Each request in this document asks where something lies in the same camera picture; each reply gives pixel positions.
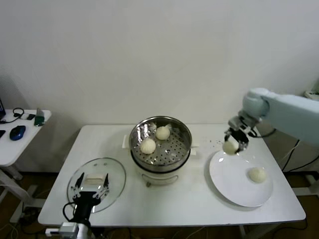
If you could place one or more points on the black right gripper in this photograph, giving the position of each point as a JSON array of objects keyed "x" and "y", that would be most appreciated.
[{"x": 239, "y": 135}]

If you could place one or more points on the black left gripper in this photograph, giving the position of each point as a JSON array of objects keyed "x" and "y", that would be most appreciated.
[{"x": 84, "y": 198}]

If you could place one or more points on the white steamed baozi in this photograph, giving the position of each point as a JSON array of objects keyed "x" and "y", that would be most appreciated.
[
  {"x": 257, "y": 175},
  {"x": 229, "y": 147},
  {"x": 162, "y": 133},
  {"x": 148, "y": 146}
]

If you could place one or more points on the round glass pot lid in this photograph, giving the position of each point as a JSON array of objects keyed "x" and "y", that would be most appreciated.
[{"x": 114, "y": 174}]

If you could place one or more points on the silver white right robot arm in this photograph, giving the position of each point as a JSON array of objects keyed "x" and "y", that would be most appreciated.
[{"x": 286, "y": 114}]

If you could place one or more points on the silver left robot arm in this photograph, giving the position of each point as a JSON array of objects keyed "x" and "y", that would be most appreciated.
[{"x": 83, "y": 231}]

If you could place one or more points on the perforated steel steamer basket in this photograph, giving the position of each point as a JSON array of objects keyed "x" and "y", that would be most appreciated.
[{"x": 174, "y": 149}]

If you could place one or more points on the large white plate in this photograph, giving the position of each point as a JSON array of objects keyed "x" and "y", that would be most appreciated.
[{"x": 231, "y": 184}]

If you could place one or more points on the white electric cooker pot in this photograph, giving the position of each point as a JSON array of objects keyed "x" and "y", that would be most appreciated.
[{"x": 162, "y": 178}]

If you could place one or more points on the green upright gadget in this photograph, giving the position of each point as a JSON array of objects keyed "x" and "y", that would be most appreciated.
[{"x": 39, "y": 117}]

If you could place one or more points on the white side table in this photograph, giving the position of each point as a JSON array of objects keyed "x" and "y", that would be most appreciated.
[{"x": 15, "y": 149}]

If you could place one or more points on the small dark phone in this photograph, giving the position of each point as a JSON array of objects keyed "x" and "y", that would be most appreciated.
[{"x": 31, "y": 116}]

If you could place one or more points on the white shelf table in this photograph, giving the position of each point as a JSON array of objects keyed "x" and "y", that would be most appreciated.
[{"x": 312, "y": 98}]

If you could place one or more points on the blue computer mouse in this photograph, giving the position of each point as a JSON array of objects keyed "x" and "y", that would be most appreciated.
[{"x": 17, "y": 132}]

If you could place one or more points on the flat black device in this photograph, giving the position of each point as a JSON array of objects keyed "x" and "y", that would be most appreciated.
[{"x": 2, "y": 134}]

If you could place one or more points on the laptop computer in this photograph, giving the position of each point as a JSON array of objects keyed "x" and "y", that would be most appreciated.
[{"x": 2, "y": 107}]

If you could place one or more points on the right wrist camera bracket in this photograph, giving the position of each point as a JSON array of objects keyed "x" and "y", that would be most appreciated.
[{"x": 235, "y": 122}]

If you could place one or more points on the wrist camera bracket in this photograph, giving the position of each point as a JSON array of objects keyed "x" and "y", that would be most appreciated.
[
  {"x": 235, "y": 122},
  {"x": 67, "y": 228}
]

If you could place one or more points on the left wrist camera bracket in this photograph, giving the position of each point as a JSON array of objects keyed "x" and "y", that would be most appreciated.
[{"x": 67, "y": 228}]

